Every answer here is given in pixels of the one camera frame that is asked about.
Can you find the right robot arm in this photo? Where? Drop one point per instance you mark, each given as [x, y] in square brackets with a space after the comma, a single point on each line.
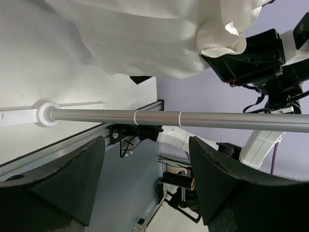
[284, 90]

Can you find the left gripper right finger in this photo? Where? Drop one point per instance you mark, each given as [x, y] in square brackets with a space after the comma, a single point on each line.
[236, 198]

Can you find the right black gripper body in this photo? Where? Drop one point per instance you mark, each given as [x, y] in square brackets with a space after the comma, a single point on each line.
[263, 56]

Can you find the aluminium mounting rail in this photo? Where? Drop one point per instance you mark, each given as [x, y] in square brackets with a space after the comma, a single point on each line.
[48, 153]

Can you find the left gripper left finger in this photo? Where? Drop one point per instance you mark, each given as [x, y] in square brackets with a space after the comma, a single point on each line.
[55, 197]

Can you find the black garment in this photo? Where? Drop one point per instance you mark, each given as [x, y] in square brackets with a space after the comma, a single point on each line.
[139, 79]

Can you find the silver clothes rack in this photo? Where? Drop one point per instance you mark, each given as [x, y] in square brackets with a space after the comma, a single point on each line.
[45, 113]

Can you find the white pleated skirt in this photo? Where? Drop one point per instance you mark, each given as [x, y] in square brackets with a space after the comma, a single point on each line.
[160, 38]

